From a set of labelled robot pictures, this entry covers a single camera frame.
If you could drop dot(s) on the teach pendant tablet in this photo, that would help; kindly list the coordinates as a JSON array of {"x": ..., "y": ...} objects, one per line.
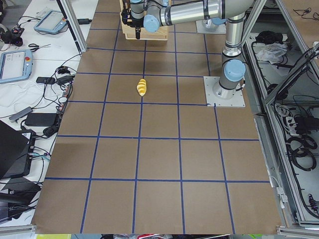
[
  {"x": 15, "y": 65},
  {"x": 52, "y": 23}
]

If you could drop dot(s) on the aluminium frame post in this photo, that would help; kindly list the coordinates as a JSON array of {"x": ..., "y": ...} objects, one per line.
[{"x": 73, "y": 25}]

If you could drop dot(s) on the grey usb hub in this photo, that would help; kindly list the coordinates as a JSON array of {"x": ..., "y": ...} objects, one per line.
[{"x": 21, "y": 114}]

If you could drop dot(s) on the lower teach pendant tablet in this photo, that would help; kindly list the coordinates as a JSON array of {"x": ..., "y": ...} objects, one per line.
[{"x": 15, "y": 65}]

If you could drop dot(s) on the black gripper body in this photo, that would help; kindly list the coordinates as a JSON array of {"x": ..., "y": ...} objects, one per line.
[{"x": 136, "y": 22}]

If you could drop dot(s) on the wooden drawer cabinet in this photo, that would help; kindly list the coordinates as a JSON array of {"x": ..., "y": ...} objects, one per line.
[{"x": 148, "y": 9}]

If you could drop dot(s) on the yellow toy croissant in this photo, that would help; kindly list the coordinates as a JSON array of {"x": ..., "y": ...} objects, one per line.
[{"x": 142, "y": 87}]

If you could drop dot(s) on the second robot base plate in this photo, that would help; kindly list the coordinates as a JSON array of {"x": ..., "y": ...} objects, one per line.
[{"x": 211, "y": 26}]

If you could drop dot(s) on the upper teach pendant tablet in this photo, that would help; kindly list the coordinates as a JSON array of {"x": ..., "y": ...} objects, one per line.
[{"x": 52, "y": 23}]

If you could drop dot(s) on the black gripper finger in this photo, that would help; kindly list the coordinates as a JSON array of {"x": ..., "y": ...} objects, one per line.
[{"x": 137, "y": 32}]

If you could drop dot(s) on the black laptop computer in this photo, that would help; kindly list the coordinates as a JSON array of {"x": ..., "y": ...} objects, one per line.
[{"x": 16, "y": 147}]

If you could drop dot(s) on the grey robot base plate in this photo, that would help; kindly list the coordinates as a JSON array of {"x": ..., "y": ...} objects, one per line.
[{"x": 216, "y": 96}]

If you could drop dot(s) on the black scissors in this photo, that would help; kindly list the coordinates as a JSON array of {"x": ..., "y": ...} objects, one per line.
[{"x": 34, "y": 47}]

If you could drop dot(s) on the white crumpled cloth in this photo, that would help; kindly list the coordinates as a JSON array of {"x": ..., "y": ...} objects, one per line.
[{"x": 272, "y": 53}]

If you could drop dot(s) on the black power adapter brick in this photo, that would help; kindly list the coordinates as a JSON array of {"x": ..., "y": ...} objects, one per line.
[{"x": 40, "y": 119}]

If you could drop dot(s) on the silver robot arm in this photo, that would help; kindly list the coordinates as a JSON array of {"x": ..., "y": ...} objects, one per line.
[{"x": 195, "y": 58}]

